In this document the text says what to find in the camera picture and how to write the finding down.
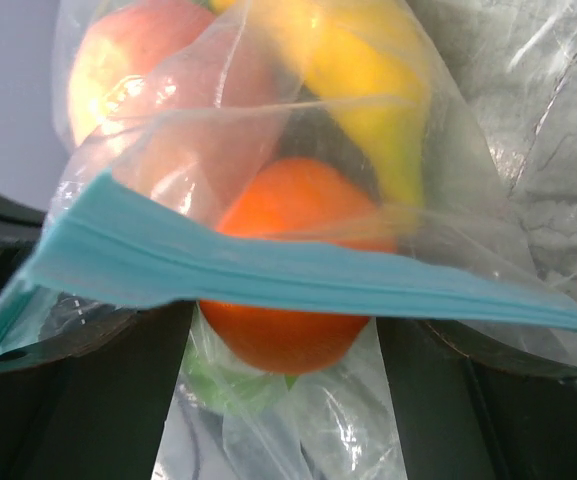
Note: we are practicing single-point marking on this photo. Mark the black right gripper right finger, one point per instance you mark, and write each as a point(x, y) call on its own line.
point(470, 407)

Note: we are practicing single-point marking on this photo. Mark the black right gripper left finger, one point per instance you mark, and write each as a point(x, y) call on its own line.
point(92, 403)

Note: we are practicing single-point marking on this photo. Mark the fake red apple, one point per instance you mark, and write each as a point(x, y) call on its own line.
point(178, 101)

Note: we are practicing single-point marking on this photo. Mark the clear zip top bag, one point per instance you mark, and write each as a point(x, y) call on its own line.
point(291, 278)

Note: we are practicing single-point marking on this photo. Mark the fake yellow banana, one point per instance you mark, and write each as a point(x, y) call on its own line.
point(358, 50)

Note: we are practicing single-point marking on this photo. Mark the fake green leafy vegetable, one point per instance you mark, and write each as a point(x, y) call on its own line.
point(223, 390)

